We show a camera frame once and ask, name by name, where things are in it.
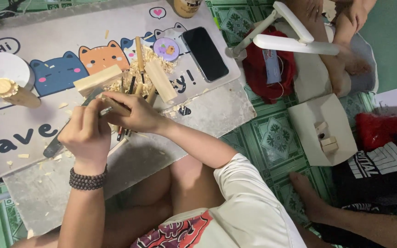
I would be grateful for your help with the carved wooden cylinder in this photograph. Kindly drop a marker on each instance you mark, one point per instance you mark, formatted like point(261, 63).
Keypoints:
point(14, 93)

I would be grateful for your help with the white paper bag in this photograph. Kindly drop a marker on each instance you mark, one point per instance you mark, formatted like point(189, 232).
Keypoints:
point(326, 134)

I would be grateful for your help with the dark grey sharpening file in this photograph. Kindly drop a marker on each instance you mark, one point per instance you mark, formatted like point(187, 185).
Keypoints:
point(54, 146)

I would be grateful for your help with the round purple tin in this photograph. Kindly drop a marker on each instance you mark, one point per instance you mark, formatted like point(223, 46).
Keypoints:
point(166, 49)

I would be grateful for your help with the grey cat print desk mat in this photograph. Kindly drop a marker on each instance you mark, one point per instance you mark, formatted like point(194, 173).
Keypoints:
point(64, 69)

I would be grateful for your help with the red cloth with tag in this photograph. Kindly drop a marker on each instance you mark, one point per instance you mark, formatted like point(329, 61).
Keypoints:
point(271, 74)

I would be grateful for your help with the black smartphone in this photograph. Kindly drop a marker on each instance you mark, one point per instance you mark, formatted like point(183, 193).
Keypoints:
point(205, 54)

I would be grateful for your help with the person's left hand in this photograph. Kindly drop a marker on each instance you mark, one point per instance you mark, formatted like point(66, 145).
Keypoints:
point(86, 141)

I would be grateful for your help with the black garment with white print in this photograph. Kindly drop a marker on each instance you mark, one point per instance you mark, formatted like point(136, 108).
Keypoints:
point(377, 175)

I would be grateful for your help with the tan labelled bottle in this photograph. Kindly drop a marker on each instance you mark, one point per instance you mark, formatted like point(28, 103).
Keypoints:
point(186, 7)

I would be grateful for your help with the person's left leg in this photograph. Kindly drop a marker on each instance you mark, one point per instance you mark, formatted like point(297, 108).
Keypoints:
point(133, 210)

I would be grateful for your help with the person's white shirt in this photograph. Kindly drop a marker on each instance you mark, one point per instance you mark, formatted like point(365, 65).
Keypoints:
point(250, 206)

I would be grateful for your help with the small wooden block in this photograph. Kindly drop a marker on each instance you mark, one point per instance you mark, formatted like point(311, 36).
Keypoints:
point(328, 140)
point(330, 147)
point(321, 126)

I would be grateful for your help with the person's red patterned shorts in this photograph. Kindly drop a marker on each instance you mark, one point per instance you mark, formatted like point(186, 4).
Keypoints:
point(174, 231)

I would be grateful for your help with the red fabric bundle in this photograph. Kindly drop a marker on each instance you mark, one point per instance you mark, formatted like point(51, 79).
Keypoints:
point(386, 129)

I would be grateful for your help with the person's right hand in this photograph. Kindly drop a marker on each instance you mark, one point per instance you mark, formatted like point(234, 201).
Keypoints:
point(140, 115)

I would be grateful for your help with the long pale wooden block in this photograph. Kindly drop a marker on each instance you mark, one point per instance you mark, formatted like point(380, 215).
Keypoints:
point(160, 81)
point(97, 80)

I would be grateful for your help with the grey stone slab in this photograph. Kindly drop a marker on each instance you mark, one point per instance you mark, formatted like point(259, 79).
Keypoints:
point(191, 120)

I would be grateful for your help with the white round lamp base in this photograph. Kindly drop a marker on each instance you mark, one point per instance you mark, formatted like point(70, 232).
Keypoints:
point(3, 70)

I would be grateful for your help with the person's left fingers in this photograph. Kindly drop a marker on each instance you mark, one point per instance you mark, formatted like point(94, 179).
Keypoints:
point(90, 110)

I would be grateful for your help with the pile of wood shavings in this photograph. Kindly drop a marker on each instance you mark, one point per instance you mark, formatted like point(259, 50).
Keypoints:
point(148, 65)

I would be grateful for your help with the white folding desk lamp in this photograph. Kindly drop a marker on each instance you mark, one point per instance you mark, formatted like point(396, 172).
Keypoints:
point(288, 36)

